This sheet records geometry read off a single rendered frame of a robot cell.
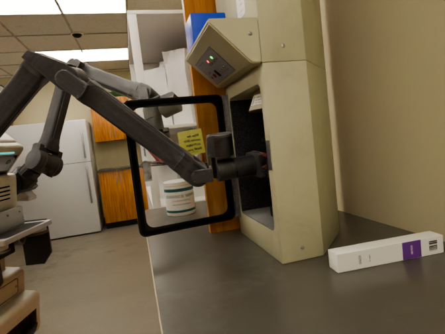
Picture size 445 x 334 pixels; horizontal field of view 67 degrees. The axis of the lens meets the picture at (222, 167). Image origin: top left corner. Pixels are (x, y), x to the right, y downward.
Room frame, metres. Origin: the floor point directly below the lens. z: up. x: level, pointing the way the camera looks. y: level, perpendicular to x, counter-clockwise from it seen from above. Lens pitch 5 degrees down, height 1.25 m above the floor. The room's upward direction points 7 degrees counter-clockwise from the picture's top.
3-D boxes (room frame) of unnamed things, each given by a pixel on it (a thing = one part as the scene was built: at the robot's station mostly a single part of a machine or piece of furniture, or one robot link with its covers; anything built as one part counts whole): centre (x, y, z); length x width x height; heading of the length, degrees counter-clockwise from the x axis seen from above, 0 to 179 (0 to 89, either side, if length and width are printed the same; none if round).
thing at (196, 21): (1.00, 0.00, 1.56); 0.10 x 0.10 x 0.09; 15
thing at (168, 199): (1.02, 0.12, 1.19); 0.30 x 0.01 x 0.40; 110
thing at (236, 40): (0.91, -0.02, 1.46); 0.32 x 0.12 x 0.10; 15
